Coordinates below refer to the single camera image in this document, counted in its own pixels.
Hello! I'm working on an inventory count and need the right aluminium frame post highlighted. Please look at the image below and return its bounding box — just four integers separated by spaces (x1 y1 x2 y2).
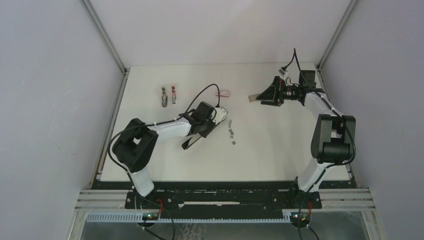
316 0 360 71

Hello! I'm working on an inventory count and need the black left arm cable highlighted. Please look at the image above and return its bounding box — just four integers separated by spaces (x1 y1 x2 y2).
107 83 221 186

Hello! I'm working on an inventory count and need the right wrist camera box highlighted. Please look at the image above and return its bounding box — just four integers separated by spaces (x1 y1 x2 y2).
278 67 289 78

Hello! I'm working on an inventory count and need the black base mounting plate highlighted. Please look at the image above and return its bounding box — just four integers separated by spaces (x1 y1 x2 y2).
78 180 368 220

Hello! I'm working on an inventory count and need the aluminium front rail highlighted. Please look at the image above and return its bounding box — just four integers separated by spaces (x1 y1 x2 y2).
75 188 376 212

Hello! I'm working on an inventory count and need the black and grey large stapler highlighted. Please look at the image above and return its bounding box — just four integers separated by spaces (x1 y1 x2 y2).
181 114 228 150

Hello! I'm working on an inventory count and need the aluminium frame corner post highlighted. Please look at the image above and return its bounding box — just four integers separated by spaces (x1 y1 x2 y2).
79 0 127 75

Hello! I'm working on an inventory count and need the open grey staple box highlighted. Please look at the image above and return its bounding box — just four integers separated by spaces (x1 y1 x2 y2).
248 94 258 102

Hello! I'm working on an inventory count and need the red white staple box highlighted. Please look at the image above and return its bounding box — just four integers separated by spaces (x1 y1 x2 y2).
215 89 230 98

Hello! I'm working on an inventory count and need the white cable duct strip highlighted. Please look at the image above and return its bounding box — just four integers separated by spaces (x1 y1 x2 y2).
85 212 292 223

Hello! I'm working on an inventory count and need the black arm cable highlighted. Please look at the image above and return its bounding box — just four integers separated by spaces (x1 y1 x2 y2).
107 83 221 186
281 48 357 216

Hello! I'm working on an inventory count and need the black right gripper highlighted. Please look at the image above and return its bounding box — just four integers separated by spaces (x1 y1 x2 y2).
256 76 302 107

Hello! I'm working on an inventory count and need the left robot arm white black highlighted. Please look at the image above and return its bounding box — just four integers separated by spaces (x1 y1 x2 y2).
107 101 221 209

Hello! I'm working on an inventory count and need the beige small stapler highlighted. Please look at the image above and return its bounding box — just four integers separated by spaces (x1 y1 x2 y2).
161 86 168 108

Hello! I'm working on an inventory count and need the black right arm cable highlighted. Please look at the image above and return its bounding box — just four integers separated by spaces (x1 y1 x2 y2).
281 48 357 216

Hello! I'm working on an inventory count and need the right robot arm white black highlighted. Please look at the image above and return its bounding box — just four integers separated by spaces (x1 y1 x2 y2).
255 68 356 208

